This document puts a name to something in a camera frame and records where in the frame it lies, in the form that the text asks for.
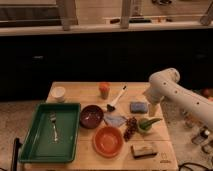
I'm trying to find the blue sponge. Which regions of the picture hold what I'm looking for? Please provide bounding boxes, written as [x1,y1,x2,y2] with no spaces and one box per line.
[130,102,148,113]

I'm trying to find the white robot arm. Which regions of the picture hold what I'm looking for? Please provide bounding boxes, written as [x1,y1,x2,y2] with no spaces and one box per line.
[144,68,213,130]

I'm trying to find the brown block sponge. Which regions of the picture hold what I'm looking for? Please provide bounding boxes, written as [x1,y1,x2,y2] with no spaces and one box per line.
[130,143,158,159]

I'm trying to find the orange bowl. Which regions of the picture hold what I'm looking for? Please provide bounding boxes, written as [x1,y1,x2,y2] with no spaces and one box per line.
[92,126,123,158]

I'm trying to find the purple bowl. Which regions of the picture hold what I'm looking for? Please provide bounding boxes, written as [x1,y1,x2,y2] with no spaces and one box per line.
[80,105,104,129]

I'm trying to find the dark grape bunch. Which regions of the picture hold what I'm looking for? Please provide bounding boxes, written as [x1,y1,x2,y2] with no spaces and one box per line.
[123,117,137,141]

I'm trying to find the blue grey cloth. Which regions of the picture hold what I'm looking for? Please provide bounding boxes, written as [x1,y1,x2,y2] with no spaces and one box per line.
[104,114,126,127]

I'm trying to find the orange topped bottle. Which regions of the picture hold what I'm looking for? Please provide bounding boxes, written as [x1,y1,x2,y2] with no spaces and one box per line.
[99,82,110,100]

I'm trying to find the spice bottle rack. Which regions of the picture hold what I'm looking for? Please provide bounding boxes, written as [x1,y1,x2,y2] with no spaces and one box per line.
[182,111,210,145]

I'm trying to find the white cup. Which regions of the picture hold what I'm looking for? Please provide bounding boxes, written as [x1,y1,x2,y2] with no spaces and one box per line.
[51,87,66,102]

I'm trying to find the silver fork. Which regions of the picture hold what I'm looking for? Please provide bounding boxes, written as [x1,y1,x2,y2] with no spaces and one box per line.
[50,114,58,142]

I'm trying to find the green plastic tray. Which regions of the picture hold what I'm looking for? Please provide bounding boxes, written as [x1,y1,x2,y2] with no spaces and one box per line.
[19,103,81,163]

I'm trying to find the black cable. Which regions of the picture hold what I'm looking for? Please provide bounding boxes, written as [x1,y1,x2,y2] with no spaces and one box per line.
[178,161,213,171]

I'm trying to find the black chair post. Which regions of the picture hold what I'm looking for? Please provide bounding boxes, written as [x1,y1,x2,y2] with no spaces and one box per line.
[10,138,22,171]

